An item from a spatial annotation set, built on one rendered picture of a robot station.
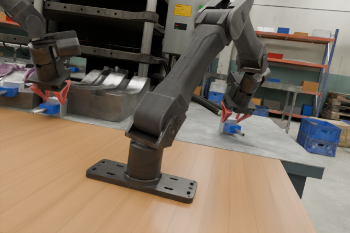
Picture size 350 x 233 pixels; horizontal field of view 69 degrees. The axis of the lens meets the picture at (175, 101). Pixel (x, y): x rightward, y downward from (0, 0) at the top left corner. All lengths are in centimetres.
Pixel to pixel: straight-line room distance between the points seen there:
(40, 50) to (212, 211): 58
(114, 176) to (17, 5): 49
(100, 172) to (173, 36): 131
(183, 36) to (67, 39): 102
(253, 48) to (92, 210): 56
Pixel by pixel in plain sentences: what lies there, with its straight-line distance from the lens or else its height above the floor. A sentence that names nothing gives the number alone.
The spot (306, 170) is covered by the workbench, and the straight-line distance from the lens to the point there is 82.
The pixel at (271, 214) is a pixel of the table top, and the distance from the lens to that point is 50.
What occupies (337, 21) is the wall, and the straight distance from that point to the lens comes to 769.
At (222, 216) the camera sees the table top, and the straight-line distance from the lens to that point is 44.
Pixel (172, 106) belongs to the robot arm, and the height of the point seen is 95.
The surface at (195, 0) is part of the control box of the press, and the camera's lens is 171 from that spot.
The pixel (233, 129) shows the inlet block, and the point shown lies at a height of 83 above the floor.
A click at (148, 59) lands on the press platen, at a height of 102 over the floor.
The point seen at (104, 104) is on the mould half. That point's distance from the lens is 87.
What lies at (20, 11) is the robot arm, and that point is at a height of 109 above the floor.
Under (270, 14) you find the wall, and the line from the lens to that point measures 753.
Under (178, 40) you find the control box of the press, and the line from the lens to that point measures 168.
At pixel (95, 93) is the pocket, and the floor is 88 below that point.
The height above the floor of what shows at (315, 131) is 33.
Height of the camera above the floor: 103
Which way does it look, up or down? 9 degrees down
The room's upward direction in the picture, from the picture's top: 9 degrees clockwise
